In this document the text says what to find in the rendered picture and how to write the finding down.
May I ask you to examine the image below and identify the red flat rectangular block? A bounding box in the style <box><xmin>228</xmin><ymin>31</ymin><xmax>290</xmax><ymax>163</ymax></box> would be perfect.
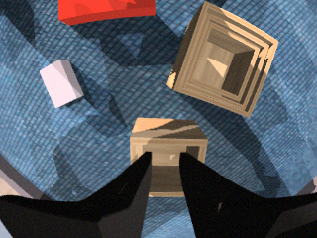
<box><xmin>58</xmin><ymin>0</ymin><xmax>156</xmax><ymax>26</ymax></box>

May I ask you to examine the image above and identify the pale pink rectangular block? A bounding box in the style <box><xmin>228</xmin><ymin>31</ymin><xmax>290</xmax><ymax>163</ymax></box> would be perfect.
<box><xmin>40</xmin><ymin>59</ymin><xmax>83</xmax><ymax>108</ymax></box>

